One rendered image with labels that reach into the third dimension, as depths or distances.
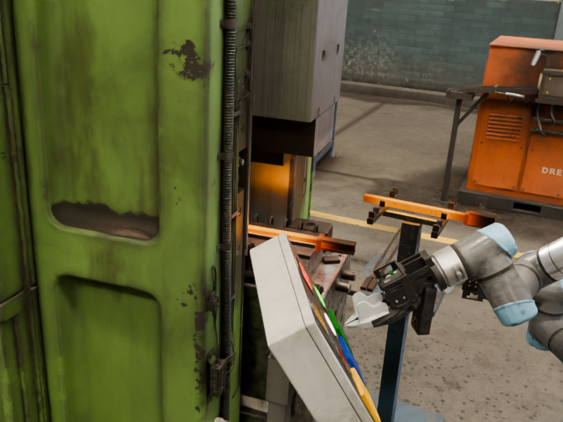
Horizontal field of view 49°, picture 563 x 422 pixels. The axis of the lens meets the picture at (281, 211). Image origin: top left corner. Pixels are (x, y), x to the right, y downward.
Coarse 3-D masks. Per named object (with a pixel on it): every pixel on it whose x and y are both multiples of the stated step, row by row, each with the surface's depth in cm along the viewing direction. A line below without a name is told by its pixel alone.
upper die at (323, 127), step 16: (256, 128) 150; (272, 128) 149; (288, 128) 148; (304, 128) 147; (320, 128) 151; (256, 144) 152; (272, 144) 150; (288, 144) 149; (304, 144) 148; (320, 144) 153
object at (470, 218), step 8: (368, 200) 215; (376, 200) 214; (384, 200) 213; (392, 200) 212; (400, 200) 213; (400, 208) 211; (408, 208) 210; (416, 208) 209; (424, 208) 208; (432, 208) 207; (440, 208) 207; (440, 216) 206; (448, 216) 205; (456, 216) 204; (464, 216) 202; (472, 216) 202; (480, 216) 200; (488, 216) 200; (472, 224) 203; (480, 224) 202; (488, 224) 201
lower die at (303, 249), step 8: (256, 224) 180; (264, 224) 180; (248, 232) 172; (296, 232) 176; (304, 232) 177; (312, 232) 177; (248, 240) 170; (256, 240) 170; (264, 240) 170; (296, 240) 169; (296, 248) 167; (304, 248) 167; (312, 248) 167; (304, 256) 163; (312, 256) 166; (320, 256) 176; (304, 264) 160; (312, 264) 167; (312, 272) 169
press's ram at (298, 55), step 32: (256, 0) 135; (288, 0) 133; (320, 0) 132; (256, 32) 137; (288, 32) 135; (320, 32) 136; (256, 64) 140; (288, 64) 137; (320, 64) 141; (256, 96) 142; (288, 96) 140; (320, 96) 145
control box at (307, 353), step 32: (256, 256) 119; (288, 256) 113; (288, 288) 104; (288, 320) 96; (288, 352) 93; (320, 352) 94; (320, 384) 96; (352, 384) 98; (320, 416) 99; (352, 416) 99
